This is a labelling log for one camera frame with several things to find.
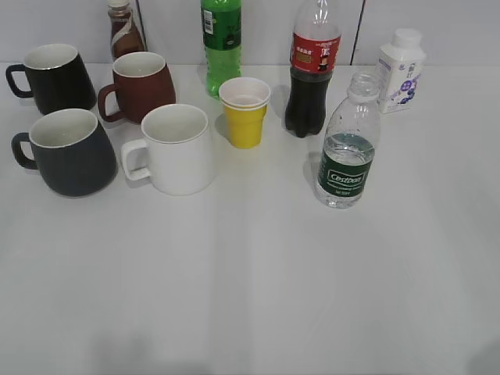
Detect clear water bottle green label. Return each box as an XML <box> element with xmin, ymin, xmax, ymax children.
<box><xmin>316</xmin><ymin>70</ymin><xmax>381</xmax><ymax>209</ymax></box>

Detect dark red ceramic mug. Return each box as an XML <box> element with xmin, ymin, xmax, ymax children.
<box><xmin>98</xmin><ymin>52</ymin><xmax>177</xmax><ymax>123</ymax></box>

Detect dark grey ceramic mug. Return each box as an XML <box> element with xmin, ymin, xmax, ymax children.
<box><xmin>11</xmin><ymin>109</ymin><xmax>117</xmax><ymax>198</ymax></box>

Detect white ceramic mug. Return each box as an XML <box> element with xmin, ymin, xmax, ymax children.
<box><xmin>120</xmin><ymin>104</ymin><xmax>216</xmax><ymax>196</ymax></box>

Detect white milk carton bottle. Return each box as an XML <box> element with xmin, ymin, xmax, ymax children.
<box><xmin>377</xmin><ymin>28</ymin><xmax>427</xmax><ymax>114</ymax></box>

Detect yellow plastic cup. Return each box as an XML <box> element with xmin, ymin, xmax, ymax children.
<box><xmin>223</xmin><ymin>104</ymin><xmax>267</xmax><ymax>149</ymax></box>

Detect black ceramic mug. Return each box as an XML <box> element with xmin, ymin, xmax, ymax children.
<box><xmin>5</xmin><ymin>44</ymin><xmax>97</xmax><ymax>115</ymax></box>

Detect brown coffee drink bottle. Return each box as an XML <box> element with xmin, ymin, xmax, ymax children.
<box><xmin>107</xmin><ymin>0</ymin><xmax>147</xmax><ymax>61</ymax></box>

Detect green soda bottle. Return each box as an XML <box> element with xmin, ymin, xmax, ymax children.
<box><xmin>200</xmin><ymin>0</ymin><xmax>242</xmax><ymax>98</ymax></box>

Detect cola bottle red label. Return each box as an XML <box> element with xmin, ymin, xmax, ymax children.
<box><xmin>284</xmin><ymin>1</ymin><xmax>341</xmax><ymax>138</ymax></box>

